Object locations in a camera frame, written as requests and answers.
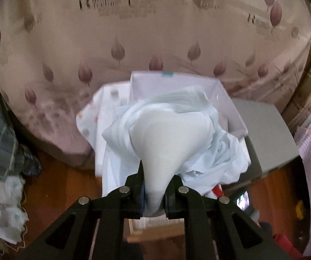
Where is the white dotted cloth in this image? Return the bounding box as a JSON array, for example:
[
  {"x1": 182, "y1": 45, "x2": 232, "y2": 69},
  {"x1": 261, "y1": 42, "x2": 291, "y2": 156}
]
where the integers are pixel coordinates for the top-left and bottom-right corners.
[{"x1": 76, "y1": 83, "x2": 134, "y2": 195}]

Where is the white shoe box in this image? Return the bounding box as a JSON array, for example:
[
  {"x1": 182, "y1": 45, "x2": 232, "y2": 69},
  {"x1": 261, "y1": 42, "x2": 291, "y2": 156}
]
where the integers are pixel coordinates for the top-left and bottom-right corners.
[{"x1": 130, "y1": 70, "x2": 249, "y2": 141}]

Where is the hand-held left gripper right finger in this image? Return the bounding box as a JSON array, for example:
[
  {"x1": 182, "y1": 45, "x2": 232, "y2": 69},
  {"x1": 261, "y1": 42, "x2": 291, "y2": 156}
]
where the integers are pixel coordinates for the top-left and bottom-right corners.
[{"x1": 164, "y1": 175, "x2": 294, "y2": 260}]

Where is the small yellow item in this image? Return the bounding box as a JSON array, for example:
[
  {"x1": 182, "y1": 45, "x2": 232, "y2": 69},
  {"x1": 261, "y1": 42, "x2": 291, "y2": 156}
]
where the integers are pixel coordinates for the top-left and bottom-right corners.
[{"x1": 295, "y1": 200, "x2": 305, "y2": 220}]

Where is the leaf print bedsheet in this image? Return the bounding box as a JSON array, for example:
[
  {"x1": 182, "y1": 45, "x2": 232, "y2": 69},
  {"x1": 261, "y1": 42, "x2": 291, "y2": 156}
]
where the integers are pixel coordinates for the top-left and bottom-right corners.
[{"x1": 0, "y1": 0, "x2": 311, "y2": 168}]

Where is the pale blue underwear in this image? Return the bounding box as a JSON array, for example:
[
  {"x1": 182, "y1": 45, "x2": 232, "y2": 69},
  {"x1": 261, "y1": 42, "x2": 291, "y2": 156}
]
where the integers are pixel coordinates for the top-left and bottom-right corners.
[{"x1": 101, "y1": 85, "x2": 251, "y2": 195}]

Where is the white underwear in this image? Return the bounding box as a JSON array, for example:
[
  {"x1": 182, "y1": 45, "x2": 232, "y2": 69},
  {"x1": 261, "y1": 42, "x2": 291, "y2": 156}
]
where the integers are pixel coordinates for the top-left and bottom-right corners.
[{"x1": 128, "y1": 108, "x2": 216, "y2": 217}]

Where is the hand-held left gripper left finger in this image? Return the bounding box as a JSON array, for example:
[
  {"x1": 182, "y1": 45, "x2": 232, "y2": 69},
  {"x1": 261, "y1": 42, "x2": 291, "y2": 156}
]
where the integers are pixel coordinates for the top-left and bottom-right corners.
[{"x1": 17, "y1": 165, "x2": 146, "y2": 260}]

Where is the blue printed plastic bag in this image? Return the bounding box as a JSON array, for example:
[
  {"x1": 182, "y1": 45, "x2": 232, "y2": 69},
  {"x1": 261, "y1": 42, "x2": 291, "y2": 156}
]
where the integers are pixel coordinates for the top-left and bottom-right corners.
[{"x1": 20, "y1": 145, "x2": 42, "y2": 178}]

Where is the white patterned cloth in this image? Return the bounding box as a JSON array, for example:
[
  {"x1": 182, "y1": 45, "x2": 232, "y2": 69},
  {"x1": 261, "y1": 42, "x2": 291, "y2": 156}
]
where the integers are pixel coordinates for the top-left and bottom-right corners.
[{"x1": 0, "y1": 175, "x2": 29, "y2": 245}]

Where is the small red item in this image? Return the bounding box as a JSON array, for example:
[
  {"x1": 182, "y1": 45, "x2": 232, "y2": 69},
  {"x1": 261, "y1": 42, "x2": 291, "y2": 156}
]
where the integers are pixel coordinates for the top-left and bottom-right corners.
[{"x1": 273, "y1": 234, "x2": 294, "y2": 252}]

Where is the grey box lid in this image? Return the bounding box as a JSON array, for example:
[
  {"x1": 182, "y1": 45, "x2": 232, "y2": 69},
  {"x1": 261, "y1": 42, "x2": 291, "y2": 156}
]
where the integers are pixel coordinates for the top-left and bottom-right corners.
[{"x1": 230, "y1": 97, "x2": 300, "y2": 179}]

